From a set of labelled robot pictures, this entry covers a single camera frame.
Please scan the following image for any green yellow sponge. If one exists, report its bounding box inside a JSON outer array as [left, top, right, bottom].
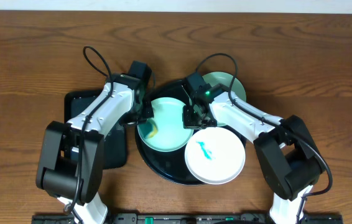
[[144, 119, 158, 139]]

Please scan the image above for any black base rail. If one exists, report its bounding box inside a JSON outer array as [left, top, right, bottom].
[[31, 213, 343, 224]]

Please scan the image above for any white plate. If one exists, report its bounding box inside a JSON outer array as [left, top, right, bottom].
[[185, 127, 246, 185]]

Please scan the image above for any pale green plate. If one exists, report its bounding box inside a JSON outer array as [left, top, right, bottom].
[[203, 72, 248, 132]]

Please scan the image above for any black rectangular tray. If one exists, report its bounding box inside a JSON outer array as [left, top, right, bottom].
[[64, 90, 127, 169]]

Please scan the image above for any black round tray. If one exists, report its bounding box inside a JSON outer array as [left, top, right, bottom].
[[136, 80, 246, 185]]

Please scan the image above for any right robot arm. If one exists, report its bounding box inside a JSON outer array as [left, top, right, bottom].
[[183, 90, 330, 223]]

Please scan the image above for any mint green plate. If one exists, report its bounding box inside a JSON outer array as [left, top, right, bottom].
[[137, 97, 193, 152]]

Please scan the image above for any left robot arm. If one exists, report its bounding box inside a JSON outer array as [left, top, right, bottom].
[[35, 80, 147, 223]]

